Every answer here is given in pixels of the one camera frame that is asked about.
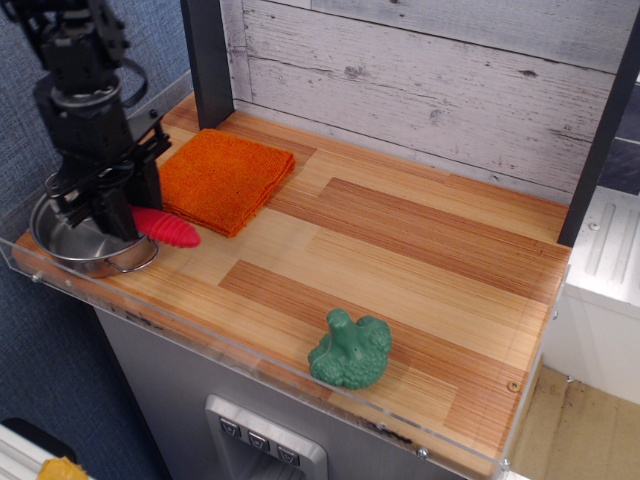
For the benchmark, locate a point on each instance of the right dark upright post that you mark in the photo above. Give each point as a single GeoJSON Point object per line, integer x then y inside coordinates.
{"type": "Point", "coordinates": [609, 123]}

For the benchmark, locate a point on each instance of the silver button panel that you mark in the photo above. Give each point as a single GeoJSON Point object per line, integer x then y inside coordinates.
{"type": "Point", "coordinates": [250, 446]}

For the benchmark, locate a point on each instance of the green toy broccoli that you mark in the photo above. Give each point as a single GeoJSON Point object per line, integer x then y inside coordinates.
{"type": "Point", "coordinates": [353, 355]}

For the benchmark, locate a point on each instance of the orange folded cloth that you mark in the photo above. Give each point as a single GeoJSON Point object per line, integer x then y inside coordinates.
{"type": "Point", "coordinates": [220, 181]}

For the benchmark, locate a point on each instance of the yellow object bottom left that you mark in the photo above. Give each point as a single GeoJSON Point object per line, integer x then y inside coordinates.
{"type": "Point", "coordinates": [61, 469]}

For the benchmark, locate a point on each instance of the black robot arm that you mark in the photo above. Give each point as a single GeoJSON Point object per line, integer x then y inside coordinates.
{"type": "Point", "coordinates": [81, 46]}

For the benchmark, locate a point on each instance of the stainless steel pot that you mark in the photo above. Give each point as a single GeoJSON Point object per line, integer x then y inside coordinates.
{"type": "Point", "coordinates": [84, 248]}

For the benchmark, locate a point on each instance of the grey toy kitchen cabinet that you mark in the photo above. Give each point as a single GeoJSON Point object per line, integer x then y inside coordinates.
{"type": "Point", "coordinates": [171, 382]}

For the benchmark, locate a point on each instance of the white side counter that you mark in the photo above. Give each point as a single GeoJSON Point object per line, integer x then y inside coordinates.
{"type": "Point", "coordinates": [593, 332]}

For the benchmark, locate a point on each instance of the black object bottom left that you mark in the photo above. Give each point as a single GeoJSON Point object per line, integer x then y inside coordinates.
{"type": "Point", "coordinates": [23, 455]}

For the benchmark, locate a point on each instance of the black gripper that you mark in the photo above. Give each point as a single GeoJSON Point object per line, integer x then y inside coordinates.
{"type": "Point", "coordinates": [104, 156]}

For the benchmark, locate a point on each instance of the red handled metal spoon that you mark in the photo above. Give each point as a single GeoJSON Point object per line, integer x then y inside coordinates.
{"type": "Point", "coordinates": [165, 227]}

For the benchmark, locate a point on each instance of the clear acrylic edge guard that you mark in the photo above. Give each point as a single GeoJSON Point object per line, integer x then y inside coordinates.
{"type": "Point", "coordinates": [464, 273]}

